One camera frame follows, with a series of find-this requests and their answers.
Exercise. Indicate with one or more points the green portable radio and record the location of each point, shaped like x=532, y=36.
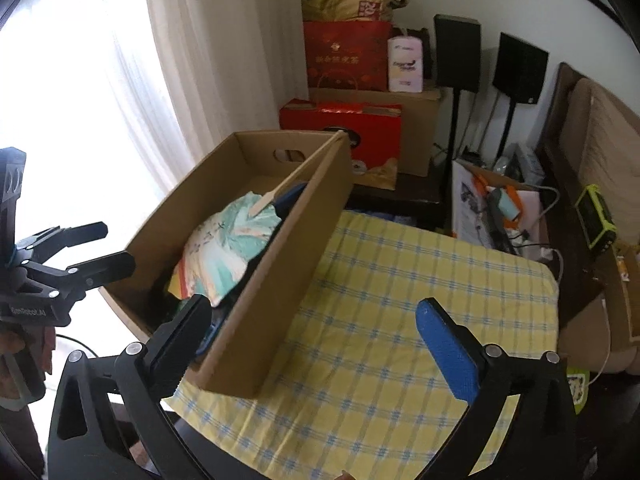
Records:
x=595, y=217

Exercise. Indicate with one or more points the brown sofa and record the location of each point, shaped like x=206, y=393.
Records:
x=600, y=135

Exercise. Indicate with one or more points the person's left hand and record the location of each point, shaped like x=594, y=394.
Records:
x=47, y=337

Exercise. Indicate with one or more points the pink tissue pack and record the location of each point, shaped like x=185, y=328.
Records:
x=406, y=65

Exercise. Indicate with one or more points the box with orange tools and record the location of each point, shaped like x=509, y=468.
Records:
x=465, y=210

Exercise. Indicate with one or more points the black speaker stand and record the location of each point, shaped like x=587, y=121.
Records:
x=455, y=125
x=506, y=125

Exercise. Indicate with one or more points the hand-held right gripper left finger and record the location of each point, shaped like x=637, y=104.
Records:
x=172, y=355

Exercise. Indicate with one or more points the closed brown cardboard box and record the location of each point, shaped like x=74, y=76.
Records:
x=420, y=130

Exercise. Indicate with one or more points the red gift bag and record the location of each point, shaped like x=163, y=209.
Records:
x=345, y=55

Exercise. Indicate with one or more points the red gift box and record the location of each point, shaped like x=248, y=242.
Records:
x=325, y=120

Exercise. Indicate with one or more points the cardboard snack box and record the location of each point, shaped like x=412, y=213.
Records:
x=617, y=305

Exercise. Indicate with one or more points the gold packaging bag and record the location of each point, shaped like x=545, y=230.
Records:
x=350, y=2

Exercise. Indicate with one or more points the black speaker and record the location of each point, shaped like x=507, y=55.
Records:
x=457, y=52
x=520, y=67

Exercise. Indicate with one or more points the teal and orange device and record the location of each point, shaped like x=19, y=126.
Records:
x=502, y=202

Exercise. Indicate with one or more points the green lidded container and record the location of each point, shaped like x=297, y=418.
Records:
x=577, y=387

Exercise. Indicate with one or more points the large cardboard box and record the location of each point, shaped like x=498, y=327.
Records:
x=280, y=285

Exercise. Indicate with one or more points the grey electronic device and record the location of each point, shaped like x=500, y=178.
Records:
x=527, y=160

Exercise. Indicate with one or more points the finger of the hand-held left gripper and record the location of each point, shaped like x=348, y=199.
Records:
x=75, y=234
x=107, y=264

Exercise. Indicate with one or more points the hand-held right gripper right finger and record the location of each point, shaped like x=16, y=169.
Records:
x=445, y=350

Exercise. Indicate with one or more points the white sheer curtain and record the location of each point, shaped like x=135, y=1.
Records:
x=225, y=60

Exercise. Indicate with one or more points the dark wooden side table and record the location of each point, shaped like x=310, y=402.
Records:
x=400, y=200

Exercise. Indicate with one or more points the yellow plaid cloth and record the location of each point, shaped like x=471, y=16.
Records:
x=400, y=270

